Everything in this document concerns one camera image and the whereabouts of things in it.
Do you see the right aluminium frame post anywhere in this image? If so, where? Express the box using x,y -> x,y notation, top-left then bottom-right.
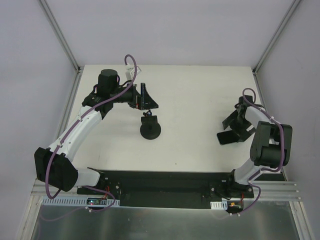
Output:
252,0 -> 303,76

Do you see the white cable duct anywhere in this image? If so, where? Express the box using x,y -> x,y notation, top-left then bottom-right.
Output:
210,200 -> 228,211
42,196 -> 120,208

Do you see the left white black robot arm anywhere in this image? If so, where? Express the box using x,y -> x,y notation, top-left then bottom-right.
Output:
34,66 -> 161,195

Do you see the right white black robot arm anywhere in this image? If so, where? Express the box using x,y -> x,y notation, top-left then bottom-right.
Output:
217,95 -> 293,199

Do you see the right white cable duct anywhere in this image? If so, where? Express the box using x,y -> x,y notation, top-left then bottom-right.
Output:
210,200 -> 228,211

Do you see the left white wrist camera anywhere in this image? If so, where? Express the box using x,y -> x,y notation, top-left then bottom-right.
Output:
125,64 -> 141,81

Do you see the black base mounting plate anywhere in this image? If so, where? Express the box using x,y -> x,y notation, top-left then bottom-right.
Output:
77,170 -> 254,209

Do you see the left white cable duct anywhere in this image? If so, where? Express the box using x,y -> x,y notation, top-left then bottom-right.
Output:
42,196 -> 120,208

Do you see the aluminium frame post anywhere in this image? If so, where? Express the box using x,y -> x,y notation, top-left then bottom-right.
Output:
252,0 -> 303,76
37,0 -> 81,73

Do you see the left aluminium frame post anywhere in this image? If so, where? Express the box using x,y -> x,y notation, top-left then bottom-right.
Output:
37,0 -> 81,73

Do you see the black phone stand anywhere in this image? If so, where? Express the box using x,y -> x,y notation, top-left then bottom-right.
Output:
139,109 -> 161,140

